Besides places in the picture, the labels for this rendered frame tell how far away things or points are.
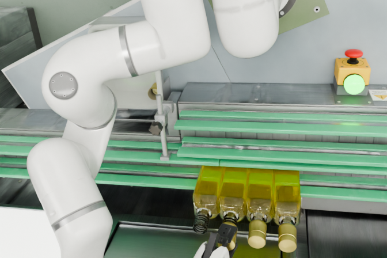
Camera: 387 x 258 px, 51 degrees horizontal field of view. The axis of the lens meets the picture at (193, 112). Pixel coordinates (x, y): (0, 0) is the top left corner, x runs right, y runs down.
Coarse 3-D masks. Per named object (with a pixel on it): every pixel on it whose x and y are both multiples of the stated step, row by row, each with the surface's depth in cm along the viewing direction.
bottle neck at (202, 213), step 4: (200, 208) 85; (204, 208) 85; (200, 212) 84; (204, 212) 84; (208, 212) 85; (196, 216) 84; (200, 216) 83; (204, 216) 83; (208, 216) 84; (196, 220) 83; (200, 220) 82; (204, 220) 82; (208, 220) 84; (196, 224) 82; (200, 224) 81; (204, 224) 82; (196, 228) 83; (200, 228) 84; (204, 228) 82; (196, 232) 83; (200, 232) 83; (204, 232) 82
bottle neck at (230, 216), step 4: (228, 212) 84; (232, 212) 84; (224, 216) 84; (228, 216) 83; (232, 216) 83; (236, 216) 84; (224, 220) 83; (228, 220) 82; (232, 220) 82; (236, 220) 83; (236, 224) 83
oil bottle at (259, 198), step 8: (256, 168) 94; (256, 176) 92; (264, 176) 92; (272, 176) 92; (248, 184) 90; (256, 184) 89; (264, 184) 89; (272, 184) 89; (248, 192) 87; (256, 192) 87; (264, 192) 87; (272, 192) 87; (248, 200) 85; (256, 200) 85; (264, 200) 84; (272, 200) 85; (248, 208) 84; (256, 208) 83; (264, 208) 83; (272, 208) 85; (248, 216) 85
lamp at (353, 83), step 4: (348, 76) 93; (352, 76) 92; (356, 76) 92; (360, 76) 93; (344, 80) 94; (348, 80) 92; (352, 80) 92; (356, 80) 91; (360, 80) 91; (344, 84) 93; (348, 84) 92; (352, 84) 92; (356, 84) 92; (360, 84) 92; (364, 84) 92; (348, 88) 93; (352, 88) 92; (356, 88) 92; (360, 88) 92; (348, 92) 93; (352, 92) 93; (356, 92) 93; (360, 92) 93
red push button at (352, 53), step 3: (345, 51) 96; (348, 51) 94; (351, 51) 94; (354, 51) 94; (357, 51) 94; (360, 51) 94; (345, 54) 95; (348, 54) 94; (351, 54) 93; (354, 54) 93; (357, 54) 93; (360, 54) 93; (351, 57) 94; (354, 57) 93; (357, 57) 93; (351, 60) 95; (354, 60) 95
